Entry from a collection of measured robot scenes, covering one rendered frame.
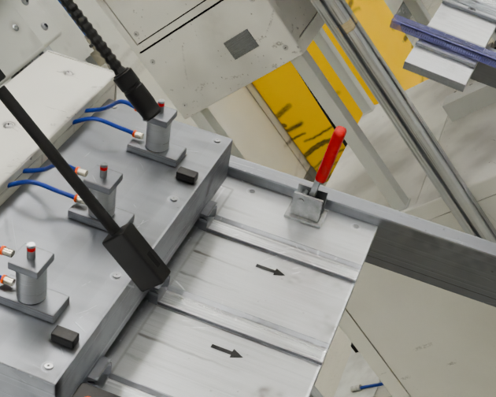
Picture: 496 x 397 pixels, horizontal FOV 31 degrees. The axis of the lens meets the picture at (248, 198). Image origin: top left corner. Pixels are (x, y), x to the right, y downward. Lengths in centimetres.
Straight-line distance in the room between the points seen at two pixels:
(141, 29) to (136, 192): 107
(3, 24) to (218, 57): 89
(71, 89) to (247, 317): 28
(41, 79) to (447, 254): 43
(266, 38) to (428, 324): 72
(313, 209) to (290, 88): 312
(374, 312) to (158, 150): 126
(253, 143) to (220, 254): 305
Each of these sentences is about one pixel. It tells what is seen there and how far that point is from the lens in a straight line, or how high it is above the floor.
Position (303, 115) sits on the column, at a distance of 403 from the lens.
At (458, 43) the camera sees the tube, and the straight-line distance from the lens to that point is 104.
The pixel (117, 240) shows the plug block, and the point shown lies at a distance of 59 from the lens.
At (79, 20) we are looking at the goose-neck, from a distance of 74.
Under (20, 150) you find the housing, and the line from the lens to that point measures 80.
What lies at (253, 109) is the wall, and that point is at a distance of 398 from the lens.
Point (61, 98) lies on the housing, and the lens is 87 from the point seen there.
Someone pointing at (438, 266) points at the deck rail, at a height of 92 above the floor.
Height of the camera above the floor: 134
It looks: 17 degrees down
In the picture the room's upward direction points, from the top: 37 degrees counter-clockwise
